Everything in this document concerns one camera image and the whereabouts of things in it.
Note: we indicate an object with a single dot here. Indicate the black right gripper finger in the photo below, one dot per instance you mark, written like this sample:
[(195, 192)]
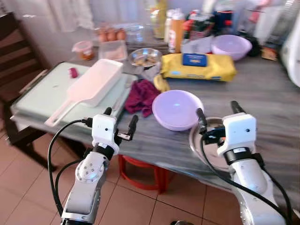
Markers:
[(201, 119), (237, 107)]

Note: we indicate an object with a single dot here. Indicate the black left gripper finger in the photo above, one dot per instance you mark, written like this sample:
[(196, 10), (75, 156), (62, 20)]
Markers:
[(133, 124), (108, 111)]

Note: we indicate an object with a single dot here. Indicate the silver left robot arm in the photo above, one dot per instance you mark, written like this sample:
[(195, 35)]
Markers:
[(89, 187)]

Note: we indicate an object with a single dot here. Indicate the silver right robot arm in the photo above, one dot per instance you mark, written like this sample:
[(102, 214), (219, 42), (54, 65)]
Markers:
[(251, 183)]

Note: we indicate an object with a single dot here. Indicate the round steel plate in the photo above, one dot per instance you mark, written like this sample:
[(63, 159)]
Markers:
[(196, 147)]

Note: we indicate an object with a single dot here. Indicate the empty purple plastic bowl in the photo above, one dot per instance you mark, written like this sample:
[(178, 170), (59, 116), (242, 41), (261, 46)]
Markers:
[(177, 110)]

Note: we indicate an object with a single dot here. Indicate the maroon cloth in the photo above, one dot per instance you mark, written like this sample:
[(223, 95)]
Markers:
[(140, 96)]

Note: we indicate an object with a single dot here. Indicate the red plastic stool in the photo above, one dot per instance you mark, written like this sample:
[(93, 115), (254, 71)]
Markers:
[(140, 176)]

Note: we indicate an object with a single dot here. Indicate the yellow kitchen wipes pack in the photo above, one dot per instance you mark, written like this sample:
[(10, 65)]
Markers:
[(213, 70)]

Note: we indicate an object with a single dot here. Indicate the yellow banana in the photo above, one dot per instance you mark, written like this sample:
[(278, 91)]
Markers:
[(161, 84)]

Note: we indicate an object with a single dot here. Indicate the small red object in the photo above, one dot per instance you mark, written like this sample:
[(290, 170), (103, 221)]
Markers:
[(73, 72)]

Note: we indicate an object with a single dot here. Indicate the clear plastic container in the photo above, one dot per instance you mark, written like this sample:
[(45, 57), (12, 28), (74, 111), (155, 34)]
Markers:
[(113, 50)]

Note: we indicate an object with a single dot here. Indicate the small orange box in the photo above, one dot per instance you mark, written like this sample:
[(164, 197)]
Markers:
[(269, 53)]

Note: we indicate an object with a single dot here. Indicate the glass bowl with food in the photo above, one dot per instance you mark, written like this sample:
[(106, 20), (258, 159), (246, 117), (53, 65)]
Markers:
[(145, 57)]

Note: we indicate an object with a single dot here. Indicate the small lidded plastic cup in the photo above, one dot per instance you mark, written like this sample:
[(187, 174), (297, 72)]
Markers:
[(84, 49)]

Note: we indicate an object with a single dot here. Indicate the pale green tray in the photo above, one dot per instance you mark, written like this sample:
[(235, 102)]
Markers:
[(40, 93)]

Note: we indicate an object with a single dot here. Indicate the clear plastic bag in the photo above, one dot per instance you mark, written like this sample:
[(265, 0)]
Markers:
[(197, 45)]

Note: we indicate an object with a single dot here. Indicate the brown egg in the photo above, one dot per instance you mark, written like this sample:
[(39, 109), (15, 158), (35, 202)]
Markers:
[(121, 34), (111, 34), (102, 35)]

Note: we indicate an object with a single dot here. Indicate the white kitchen appliance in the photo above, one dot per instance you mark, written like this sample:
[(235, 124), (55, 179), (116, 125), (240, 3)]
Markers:
[(293, 51)]

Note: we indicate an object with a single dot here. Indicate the dark blue jar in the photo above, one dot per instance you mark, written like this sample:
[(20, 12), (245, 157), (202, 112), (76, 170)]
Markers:
[(224, 21)]

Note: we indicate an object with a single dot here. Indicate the red and green food package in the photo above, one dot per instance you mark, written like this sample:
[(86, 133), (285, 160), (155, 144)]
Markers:
[(200, 26)]

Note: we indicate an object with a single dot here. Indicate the orange bottle with white cap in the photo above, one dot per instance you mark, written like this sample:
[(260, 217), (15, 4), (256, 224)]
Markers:
[(176, 33)]

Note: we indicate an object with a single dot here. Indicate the yellow oil bottle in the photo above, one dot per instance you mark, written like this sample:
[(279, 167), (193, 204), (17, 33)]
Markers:
[(158, 18)]

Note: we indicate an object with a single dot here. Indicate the white curtain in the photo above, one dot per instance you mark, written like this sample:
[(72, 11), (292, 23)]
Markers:
[(61, 11)]

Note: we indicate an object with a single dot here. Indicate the dark wooden chair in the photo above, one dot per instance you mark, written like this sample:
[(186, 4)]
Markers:
[(14, 51)]

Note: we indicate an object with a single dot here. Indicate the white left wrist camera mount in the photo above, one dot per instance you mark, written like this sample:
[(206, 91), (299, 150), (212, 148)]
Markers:
[(103, 129)]

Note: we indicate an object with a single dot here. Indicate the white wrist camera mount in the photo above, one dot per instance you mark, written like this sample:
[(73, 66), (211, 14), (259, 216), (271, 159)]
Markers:
[(239, 131), (103, 129)]

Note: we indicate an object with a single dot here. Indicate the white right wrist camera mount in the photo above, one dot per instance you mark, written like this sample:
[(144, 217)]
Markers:
[(239, 131)]

